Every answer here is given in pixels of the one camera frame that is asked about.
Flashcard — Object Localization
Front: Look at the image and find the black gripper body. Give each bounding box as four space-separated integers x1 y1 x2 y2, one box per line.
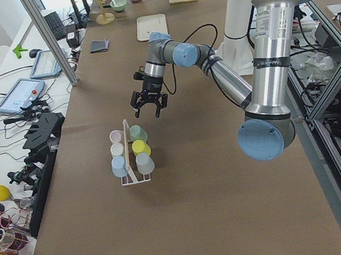
130 64 168 111

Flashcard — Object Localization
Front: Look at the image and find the sage green cup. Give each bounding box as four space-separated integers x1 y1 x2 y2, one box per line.
129 125 148 142

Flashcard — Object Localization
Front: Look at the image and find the cream rabbit tray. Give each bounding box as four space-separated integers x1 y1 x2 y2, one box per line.
136 13 168 42

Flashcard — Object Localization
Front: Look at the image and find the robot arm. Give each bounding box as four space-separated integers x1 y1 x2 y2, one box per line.
131 0 309 161

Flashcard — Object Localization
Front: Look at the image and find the pink cup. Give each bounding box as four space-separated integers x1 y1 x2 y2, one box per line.
109 129 124 144

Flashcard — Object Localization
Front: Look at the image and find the yellow-green cup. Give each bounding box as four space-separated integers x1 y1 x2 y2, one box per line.
131 140 152 155

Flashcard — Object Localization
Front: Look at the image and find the white cream cup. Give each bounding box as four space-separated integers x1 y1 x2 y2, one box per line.
110 142 125 157

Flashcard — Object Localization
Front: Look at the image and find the pale grey-blue cup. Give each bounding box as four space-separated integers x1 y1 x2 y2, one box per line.
135 152 155 175

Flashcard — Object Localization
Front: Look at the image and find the light blue cup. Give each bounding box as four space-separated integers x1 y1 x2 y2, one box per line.
111 155 128 178

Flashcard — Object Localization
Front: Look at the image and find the folded grey cloth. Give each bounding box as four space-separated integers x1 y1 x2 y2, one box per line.
90 39 110 53

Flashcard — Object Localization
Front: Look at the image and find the wooden mug tree stand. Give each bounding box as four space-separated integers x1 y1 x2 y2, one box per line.
95 0 115 25

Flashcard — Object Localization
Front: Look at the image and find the green bowl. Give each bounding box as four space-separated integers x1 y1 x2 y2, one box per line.
110 0 128 12

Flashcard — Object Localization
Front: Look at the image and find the black power adapter box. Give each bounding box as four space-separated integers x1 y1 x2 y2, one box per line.
65 24 86 48

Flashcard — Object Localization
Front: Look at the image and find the black tool holder rack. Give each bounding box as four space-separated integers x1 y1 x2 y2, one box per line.
8 112 65 238

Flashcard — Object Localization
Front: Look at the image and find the far teach pendant tablet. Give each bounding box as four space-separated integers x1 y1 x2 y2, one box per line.
29 50 62 80

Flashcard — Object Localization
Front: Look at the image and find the teach pendant tablet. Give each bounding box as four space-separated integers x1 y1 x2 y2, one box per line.
0 78 45 114
29 50 62 80

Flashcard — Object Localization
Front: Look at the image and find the black keyboard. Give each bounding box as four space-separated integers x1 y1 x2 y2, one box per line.
44 11 67 41

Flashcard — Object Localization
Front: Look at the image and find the near teach pendant tablet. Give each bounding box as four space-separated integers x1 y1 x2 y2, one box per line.
0 78 45 114

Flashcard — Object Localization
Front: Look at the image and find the black computer mouse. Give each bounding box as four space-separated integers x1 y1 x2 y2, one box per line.
29 48 41 58

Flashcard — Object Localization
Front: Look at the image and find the green clamp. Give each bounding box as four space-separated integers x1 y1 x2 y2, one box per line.
12 44 28 59

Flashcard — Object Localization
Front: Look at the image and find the wooden rack handle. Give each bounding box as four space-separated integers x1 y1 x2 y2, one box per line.
122 119 131 171

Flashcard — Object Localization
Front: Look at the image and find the white wire cup rack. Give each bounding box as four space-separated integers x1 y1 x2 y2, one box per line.
113 127 154 186

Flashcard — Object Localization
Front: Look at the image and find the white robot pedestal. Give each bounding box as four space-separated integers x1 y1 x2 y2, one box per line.
217 0 253 75

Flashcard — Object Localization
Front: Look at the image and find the aluminium frame post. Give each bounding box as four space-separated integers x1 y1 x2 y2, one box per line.
19 0 78 86

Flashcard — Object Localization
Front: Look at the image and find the copper wire bottle rack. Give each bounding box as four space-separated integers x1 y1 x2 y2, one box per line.
0 208 31 252

